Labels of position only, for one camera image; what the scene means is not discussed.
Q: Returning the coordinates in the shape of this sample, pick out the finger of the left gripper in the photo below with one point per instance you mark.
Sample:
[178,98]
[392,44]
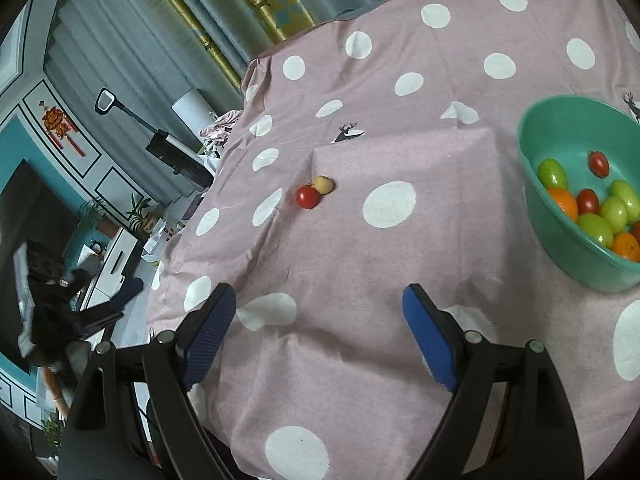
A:
[96,318]

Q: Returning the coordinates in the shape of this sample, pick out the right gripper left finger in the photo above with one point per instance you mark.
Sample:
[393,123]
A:
[131,417]

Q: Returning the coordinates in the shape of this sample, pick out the orange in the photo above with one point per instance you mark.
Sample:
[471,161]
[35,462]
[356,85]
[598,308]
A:
[626,246]
[565,201]

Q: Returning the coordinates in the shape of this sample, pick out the large green mango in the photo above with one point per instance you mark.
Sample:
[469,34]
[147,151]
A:
[597,229]

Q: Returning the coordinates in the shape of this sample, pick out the dark red tomato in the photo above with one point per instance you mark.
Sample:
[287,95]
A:
[635,230]

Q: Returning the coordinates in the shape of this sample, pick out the small light green fruit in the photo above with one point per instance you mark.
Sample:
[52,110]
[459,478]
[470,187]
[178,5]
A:
[614,211]

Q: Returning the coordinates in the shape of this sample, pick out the green oval fruit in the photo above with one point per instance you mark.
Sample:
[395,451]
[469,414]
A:
[630,198]

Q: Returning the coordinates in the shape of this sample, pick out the small red tomato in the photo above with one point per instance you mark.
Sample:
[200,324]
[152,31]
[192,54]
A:
[598,164]

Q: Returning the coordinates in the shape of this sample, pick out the right hand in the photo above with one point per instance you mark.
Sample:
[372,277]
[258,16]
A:
[52,384]

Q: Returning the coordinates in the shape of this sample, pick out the white TV cabinet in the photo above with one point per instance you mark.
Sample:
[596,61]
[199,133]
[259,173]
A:
[117,265]

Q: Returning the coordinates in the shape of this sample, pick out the potted plant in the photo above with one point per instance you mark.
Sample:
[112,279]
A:
[138,210]

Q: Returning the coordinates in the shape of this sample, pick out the black television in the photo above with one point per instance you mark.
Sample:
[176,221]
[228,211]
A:
[30,212]

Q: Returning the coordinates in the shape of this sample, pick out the red Chinese knot ornament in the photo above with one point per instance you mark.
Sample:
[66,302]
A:
[59,128]

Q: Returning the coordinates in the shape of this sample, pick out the small yellow fruit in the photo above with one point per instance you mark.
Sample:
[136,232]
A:
[323,185]

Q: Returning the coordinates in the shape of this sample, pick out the grey curtain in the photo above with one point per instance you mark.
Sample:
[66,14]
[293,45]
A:
[113,60]

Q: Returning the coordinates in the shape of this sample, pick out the green plastic bowl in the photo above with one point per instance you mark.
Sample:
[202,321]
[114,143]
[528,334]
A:
[567,129]

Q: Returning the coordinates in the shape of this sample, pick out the pink polka dot cloth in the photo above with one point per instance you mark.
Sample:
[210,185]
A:
[411,109]

